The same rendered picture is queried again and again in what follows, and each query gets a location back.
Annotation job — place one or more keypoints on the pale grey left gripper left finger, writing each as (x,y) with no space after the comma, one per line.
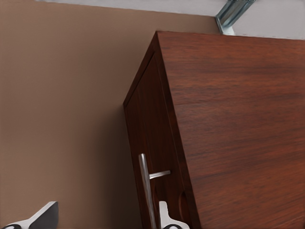
(44,215)

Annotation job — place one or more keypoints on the dark brown wooden cabinet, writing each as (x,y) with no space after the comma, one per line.
(233,128)

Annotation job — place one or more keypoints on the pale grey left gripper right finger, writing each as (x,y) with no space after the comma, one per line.
(164,215)

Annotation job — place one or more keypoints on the silver frame post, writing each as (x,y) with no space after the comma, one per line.
(230,15)

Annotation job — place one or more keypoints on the dark brown wooden drawer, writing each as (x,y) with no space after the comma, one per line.
(152,133)

